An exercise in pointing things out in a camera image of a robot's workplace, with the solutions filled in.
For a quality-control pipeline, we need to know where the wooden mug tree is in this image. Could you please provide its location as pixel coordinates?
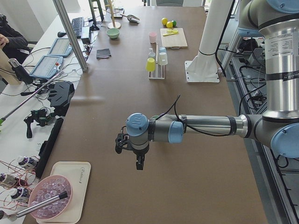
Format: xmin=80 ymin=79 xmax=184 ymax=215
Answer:
xmin=104 ymin=0 xmax=121 ymax=29

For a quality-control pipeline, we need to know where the pale green plastic cup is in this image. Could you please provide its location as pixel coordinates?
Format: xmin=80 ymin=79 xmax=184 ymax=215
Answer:
xmin=148 ymin=52 xmax=156 ymax=59

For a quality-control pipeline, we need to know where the cream plastic tray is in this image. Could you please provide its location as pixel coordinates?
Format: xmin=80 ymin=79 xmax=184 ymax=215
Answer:
xmin=36 ymin=161 xmax=91 ymax=224

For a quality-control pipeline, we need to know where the white plastic cup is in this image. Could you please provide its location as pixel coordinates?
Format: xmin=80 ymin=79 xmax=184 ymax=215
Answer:
xmin=158 ymin=52 xmax=168 ymax=66

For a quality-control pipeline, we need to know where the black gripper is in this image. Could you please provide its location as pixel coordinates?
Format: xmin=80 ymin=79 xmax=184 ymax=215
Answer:
xmin=115 ymin=127 xmax=144 ymax=170

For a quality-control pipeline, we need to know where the black thermos bottle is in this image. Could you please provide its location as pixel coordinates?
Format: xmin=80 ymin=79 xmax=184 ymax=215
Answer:
xmin=8 ymin=58 xmax=33 ymax=84

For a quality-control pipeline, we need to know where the teach pendant tablet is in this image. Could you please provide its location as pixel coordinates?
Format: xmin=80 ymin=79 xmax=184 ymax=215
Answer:
xmin=48 ymin=38 xmax=72 ymax=57
xmin=29 ymin=55 xmax=64 ymax=79

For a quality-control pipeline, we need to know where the metal pole green tip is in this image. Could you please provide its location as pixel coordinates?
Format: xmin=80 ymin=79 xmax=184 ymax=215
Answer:
xmin=0 ymin=70 xmax=63 ymax=125

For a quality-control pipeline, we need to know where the yellow lemon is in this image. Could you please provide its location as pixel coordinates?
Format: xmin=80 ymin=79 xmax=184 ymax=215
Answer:
xmin=166 ymin=21 xmax=173 ymax=28
xmin=161 ymin=17 xmax=168 ymax=26

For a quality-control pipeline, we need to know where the computer mouse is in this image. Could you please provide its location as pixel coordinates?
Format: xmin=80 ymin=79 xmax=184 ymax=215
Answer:
xmin=57 ymin=31 xmax=66 ymax=38

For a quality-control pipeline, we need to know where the grey folded cloth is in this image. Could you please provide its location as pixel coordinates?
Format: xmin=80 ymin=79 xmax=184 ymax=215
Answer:
xmin=96 ymin=49 xmax=111 ymax=59

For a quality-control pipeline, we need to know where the small bottle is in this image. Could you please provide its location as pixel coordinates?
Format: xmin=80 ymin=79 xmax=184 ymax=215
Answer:
xmin=17 ymin=156 xmax=38 ymax=170
xmin=9 ymin=187 xmax=32 ymax=203
xmin=0 ymin=173 xmax=18 ymax=188

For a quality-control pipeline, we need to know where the seated person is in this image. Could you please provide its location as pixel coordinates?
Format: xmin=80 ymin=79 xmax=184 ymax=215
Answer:
xmin=0 ymin=14 xmax=31 ymax=64

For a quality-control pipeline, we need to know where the black keyboard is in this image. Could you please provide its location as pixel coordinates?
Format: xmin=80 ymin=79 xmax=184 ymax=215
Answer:
xmin=71 ymin=17 xmax=84 ymax=39

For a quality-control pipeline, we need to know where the yellow plastic knife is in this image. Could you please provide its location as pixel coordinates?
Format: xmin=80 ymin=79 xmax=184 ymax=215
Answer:
xmin=163 ymin=33 xmax=178 ymax=36

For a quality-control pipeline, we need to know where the green lime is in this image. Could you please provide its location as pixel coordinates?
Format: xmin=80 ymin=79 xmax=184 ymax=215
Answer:
xmin=171 ymin=20 xmax=177 ymax=27

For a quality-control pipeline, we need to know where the metal scoop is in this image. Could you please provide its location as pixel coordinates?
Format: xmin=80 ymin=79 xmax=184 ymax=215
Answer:
xmin=121 ymin=14 xmax=140 ymax=23

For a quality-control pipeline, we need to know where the pink plastic cup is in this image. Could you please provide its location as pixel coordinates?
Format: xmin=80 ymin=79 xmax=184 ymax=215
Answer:
xmin=149 ymin=32 xmax=157 ymax=43

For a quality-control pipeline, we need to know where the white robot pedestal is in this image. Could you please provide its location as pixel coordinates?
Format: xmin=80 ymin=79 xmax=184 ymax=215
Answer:
xmin=185 ymin=0 xmax=235 ymax=83

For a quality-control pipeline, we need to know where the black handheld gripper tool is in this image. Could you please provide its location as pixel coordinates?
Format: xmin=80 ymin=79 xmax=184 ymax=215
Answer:
xmin=24 ymin=109 xmax=54 ymax=139

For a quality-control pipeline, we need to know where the pink bowl with ice cubes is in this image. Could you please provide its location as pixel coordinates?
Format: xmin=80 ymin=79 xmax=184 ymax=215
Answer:
xmin=28 ymin=175 xmax=72 ymax=220

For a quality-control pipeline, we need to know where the white wire cup holder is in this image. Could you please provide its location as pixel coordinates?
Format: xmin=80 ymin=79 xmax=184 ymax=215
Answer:
xmin=149 ymin=43 xmax=166 ymax=80

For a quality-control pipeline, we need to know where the wooden cutting board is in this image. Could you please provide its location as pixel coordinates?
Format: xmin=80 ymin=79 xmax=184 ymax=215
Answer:
xmin=160 ymin=28 xmax=188 ymax=49

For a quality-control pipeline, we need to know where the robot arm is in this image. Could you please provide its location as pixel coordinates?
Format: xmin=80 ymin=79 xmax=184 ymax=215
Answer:
xmin=115 ymin=0 xmax=299 ymax=170

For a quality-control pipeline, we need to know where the green bowl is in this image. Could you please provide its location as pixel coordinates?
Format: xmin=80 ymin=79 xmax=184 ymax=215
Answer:
xmin=106 ymin=28 xmax=120 ymax=39

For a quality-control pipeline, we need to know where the yellow plastic cup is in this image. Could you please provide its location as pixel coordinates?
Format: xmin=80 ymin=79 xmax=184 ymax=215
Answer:
xmin=145 ymin=57 xmax=156 ymax=72

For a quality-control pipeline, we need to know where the light blue plastic cup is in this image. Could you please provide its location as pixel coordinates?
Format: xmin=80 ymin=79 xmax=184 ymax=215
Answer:
xmin=159 ymin=47 xmax=167 ymax=53

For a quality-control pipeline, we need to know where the black bar device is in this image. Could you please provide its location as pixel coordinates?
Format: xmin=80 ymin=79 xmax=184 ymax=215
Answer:
xmin=35 ymin=118 xmax=64 ymax=179

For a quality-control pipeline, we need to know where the aluminium frame post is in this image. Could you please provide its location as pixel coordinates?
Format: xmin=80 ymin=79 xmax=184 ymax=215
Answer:
xmin=53 ymin=0 xmax=88 ymax=72

